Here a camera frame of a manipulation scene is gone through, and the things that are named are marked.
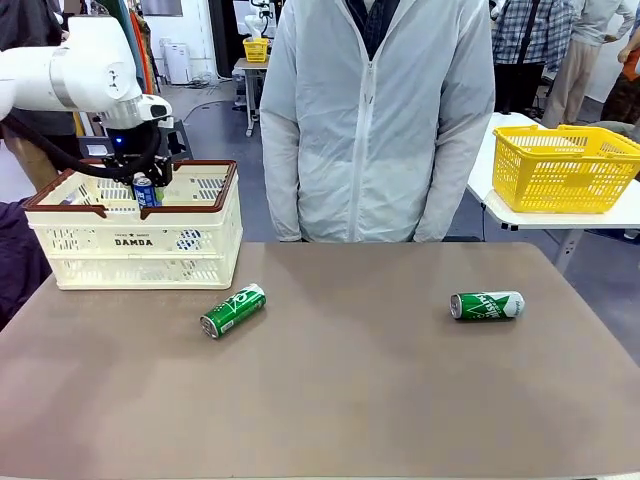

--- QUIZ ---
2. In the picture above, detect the white air purifier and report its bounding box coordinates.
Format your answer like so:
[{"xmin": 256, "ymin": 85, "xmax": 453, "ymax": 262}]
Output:
[{"xmin": 163, "ymin": 42, "xmax": 191, "ymax": 86}]

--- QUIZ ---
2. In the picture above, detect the person in beige trousers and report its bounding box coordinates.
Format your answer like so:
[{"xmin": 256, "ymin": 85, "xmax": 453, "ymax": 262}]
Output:
[{"xmin": 542, "ymin": 0, "xmax": 636, "ymax": 129}]

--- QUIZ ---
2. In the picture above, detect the distant grey table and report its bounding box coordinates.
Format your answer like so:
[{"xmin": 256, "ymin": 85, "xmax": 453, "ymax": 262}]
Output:
[{"xmin": 233, "ymin": 57, "xmax": 271, "ymax": 139}]

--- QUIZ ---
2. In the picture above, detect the cream folding basket brown rim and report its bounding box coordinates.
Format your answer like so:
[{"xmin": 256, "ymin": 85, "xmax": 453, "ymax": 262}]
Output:
[{"xmin": 23, "ymin": 159, "xmax": 245, "ymax": 292}]

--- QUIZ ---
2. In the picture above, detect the person in plaid shirt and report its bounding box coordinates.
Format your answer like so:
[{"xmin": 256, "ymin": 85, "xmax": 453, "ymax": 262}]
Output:
[{"xmin": 492, "ymin": 0, "xmax": 576, "ymax": 119}]

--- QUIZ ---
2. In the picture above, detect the person in camouflage clothes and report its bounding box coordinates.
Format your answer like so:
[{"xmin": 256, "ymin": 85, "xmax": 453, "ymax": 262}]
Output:
[{"xmin": 599, "ymin": 34, "xmax": 640, "ymax": 126}]

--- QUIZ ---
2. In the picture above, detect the white side table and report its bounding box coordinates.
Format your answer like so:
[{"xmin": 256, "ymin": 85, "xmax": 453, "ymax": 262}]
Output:
[{"xmin": 464, "ymin": 112, "xmax": 640, "ymax": 281}]

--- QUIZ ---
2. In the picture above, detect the green soda can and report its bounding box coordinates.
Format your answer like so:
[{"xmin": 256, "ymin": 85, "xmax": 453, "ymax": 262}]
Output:
[
  {"xmin": 199, "ymin": 282, "xmax": 268, "ymax": 342},
  {"xmin": 449, "ymin": 290, "xmax": 526, "ymax": 323}
]

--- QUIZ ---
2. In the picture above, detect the navy checked hanging garment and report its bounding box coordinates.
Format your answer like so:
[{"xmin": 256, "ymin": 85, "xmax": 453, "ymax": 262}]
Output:
[{"xmin": 0, "ymin": 198, "xmax": 55, "ymax": 331}]

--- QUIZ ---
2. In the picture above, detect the person in white jacket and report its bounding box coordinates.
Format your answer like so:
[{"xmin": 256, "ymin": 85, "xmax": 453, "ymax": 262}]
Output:
[{"xmin": 258, "ymin": 0, "xmax": 496, "ymax": 245}]

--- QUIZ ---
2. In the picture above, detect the blue Pocari Sweat can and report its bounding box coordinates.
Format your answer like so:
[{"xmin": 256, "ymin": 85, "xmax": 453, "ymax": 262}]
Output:
[
  {"xmin": 131, "ymin": 172, "xmax": 162, "ymax": 209},
  {"xmin": 175, "ymin": 228, "xmax": 202, "ymax": 252}
]

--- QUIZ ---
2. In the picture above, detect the person right forearm white sleeve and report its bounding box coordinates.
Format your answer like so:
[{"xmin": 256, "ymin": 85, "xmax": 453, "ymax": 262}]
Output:
[{"xmin": 259, "ymin": 112, "xmax": 307, "ymax": 244}]

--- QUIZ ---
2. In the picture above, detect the person in dark jacket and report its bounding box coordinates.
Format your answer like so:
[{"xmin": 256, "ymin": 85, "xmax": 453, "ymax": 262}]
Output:
[{"xmin": 0, "ymin": 0, "xmax": 69, "ymax": 194}]

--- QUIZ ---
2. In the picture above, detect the small yellow shopping basket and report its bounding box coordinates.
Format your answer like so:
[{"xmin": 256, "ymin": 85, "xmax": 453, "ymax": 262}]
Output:
[{"xmin": 242, "ymin": 37, "xmax": 271, "ymax": 64}]

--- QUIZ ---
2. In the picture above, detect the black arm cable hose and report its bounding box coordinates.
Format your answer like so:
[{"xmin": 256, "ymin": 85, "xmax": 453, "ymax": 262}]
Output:
[{"xmin": 0, "ymin": 113, "xmax": 162, "ymax": 182}]

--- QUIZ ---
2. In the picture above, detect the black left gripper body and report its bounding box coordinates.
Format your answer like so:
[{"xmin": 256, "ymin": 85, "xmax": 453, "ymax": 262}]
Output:
[{"xmin": 105, "ymin": 124, "xmax": 162, "ymax": 161}]

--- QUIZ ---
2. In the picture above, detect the person left forearm white sleeve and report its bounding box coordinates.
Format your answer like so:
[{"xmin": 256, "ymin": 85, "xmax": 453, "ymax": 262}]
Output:
[{"xmin": 412, "ymin": 114, "xmax": 496, "ymax": 244}]

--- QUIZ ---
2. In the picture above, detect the yellow plastic shopping basket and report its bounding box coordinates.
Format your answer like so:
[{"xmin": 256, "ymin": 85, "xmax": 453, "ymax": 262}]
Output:
[{"xmin": 492, "ymin": 123, "xmax": 640, "ymax": 215}]

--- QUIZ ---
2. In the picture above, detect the orange patterned hanging garment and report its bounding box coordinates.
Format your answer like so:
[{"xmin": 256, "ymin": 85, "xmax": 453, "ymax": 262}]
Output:
[{"xmin": 133, "ymin": 0, "xmax": 157, "ymax": 96}]

